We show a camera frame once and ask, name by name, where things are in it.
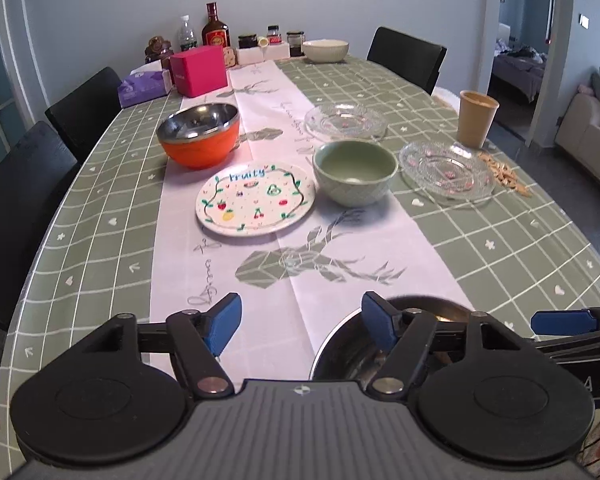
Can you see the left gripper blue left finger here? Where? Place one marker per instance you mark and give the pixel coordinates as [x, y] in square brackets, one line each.
[221, 322]

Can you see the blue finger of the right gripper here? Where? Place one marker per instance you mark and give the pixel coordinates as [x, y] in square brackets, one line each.
[564, 323]

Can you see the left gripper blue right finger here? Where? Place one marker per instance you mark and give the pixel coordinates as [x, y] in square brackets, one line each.
[382, 321]

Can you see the blue steel bowl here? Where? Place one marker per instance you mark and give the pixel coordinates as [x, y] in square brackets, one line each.
[349, 352]

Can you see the fruity painted white plate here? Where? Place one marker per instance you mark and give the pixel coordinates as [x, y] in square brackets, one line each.
[255, 198]

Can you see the green ceramic bowl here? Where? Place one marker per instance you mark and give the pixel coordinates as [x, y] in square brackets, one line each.
[354, 173]

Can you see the clear glass plate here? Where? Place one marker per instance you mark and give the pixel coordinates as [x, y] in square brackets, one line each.
[345, 121]
[448, 170]

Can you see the orange steel bowl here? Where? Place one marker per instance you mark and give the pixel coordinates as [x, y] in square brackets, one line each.
[200, 137]

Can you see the white deer table runner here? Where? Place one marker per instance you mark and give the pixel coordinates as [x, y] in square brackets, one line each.
[298, 283]

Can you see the green checked tablecloth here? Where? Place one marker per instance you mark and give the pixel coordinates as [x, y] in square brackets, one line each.
[511, 255]

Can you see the beige sofa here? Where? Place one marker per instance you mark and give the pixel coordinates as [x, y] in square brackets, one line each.
[579, 132]

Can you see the beige paper cup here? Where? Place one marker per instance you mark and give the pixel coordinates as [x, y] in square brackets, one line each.
[477, 112]

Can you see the black chair near left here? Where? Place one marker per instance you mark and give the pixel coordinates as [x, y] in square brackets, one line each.
[34, 178]

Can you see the black chair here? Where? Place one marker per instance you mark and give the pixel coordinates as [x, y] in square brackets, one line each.
[34, 178]
[83, 116]
[413, 59]

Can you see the black chair far left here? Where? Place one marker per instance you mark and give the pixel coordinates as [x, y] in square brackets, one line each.
[83, 116]

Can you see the purple tissue box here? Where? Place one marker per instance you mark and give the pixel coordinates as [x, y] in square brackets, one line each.
[142, 87]

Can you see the pink square box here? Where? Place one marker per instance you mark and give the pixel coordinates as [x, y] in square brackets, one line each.
[198, 71]

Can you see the bed in far room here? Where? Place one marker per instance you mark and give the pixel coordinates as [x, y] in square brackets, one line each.
[522, 69]

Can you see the black chair right side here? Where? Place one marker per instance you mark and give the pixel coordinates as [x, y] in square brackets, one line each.
[413, 59]

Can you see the white box at far end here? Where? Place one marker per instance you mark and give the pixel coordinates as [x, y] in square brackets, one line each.
[255, 55]

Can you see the brown figurine ornament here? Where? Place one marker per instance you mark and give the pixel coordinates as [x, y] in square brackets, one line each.
[158, 50]

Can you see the cream bowl at far end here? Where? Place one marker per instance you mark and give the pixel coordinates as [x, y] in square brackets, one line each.
[325, 50]

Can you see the dark glass jar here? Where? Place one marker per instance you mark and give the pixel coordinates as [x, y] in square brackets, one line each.
[248, 41]

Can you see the clear water bottle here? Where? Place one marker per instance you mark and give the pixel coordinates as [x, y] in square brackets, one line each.
[186, 34]

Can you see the red label jar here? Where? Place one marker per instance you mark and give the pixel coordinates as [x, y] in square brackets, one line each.
[274, 36]

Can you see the brown liquor bottle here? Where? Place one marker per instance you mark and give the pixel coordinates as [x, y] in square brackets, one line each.
[215, 32]

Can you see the small glass jar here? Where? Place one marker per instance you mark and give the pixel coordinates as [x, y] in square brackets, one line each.
[295, 40]

